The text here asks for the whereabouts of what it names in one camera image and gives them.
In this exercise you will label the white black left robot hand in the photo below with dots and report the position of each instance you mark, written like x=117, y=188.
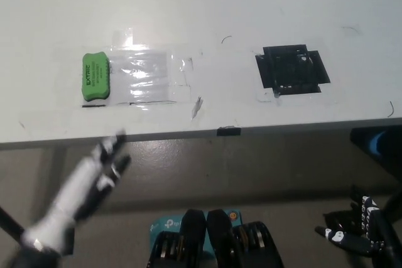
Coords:
x=67, y=200

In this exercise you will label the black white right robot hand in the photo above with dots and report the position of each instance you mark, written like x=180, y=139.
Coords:
x=361, y=236

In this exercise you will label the green foam whiteboard eraser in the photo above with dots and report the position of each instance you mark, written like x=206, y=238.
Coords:
x=94, y=75

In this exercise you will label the black slanted desk leg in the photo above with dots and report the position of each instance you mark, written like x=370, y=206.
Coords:
x=9, y=222

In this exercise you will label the black chair with blue part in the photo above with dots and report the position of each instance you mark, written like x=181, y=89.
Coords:
x=367, y=142

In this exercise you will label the thin black tape strip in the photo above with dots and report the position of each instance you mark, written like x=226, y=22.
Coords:
x=93, y=105

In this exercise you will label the teal router box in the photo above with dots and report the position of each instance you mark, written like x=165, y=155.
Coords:
x=169, y=224

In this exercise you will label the clear glossy tape patch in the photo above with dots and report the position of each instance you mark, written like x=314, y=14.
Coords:
x=147, y=73

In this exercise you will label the short black edge tape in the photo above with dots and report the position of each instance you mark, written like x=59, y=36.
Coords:
x=229, y=131

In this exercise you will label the black tape square patch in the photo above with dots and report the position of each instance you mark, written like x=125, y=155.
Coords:
x=292, y=70

